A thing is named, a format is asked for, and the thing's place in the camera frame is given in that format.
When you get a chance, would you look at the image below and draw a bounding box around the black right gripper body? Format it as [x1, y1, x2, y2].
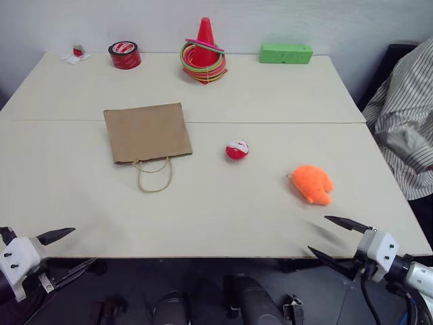
[352, 251, 386, 283]

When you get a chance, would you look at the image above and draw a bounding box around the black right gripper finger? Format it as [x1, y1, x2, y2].
[306, 245, 357, 282]
[323, 215, 373, 234]

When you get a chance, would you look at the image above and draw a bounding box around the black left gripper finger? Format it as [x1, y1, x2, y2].
[50, 257, 97, 290]
[36, 227, 76, 246]

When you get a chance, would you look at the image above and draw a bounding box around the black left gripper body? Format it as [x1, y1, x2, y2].
[19, 246, 58, 303]

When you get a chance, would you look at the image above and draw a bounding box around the brown paper bag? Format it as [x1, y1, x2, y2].
[103, 102, 194, 194]

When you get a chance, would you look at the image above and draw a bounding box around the orange plush toy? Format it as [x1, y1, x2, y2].
[287, 164, 335, 206]

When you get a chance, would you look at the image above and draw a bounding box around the person in striped shirt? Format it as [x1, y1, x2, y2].
[361, 36, 433, 202]

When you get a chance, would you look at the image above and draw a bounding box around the red white ball toy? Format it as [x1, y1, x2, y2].
[225, 138, 250, 162]

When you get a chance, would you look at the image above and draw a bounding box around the black chair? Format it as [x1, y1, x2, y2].
[357, 43, 421, 111]

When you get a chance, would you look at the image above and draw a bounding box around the green rectangular box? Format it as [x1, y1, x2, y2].
[259, 42, 314, 66]

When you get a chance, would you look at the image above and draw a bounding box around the red tape roll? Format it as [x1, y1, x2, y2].
[108, 41, 142, 70]

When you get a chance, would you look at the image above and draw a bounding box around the red plastic cone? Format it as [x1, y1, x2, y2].
[183, 17, 229, 86]

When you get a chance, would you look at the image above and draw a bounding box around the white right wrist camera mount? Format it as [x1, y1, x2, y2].
[357, 227, 401, 282]

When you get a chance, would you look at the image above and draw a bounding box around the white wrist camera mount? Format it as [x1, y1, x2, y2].
[357, 227, 401, 282]
[0, 236, 42, 303]

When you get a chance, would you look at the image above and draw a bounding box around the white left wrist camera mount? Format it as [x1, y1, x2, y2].
[0, 236, 42, 303]

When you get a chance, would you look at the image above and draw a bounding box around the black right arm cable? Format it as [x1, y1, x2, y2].
[359, 278, 385, 325]

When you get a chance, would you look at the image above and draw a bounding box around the small metal bracket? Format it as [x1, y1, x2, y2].
[281, 294, 306, 325]

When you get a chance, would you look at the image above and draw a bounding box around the orange plastic ring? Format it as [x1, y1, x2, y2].
[184, 57, 227, 86]

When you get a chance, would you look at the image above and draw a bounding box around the yellow plastic ring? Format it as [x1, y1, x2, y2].
[181, 49, 225, 80]

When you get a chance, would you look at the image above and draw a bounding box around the pink plastic ring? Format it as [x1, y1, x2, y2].
[184, 37, 226, 53]

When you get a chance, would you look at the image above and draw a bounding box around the green plastic ring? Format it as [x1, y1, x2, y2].
[179, 41, 225, 69]

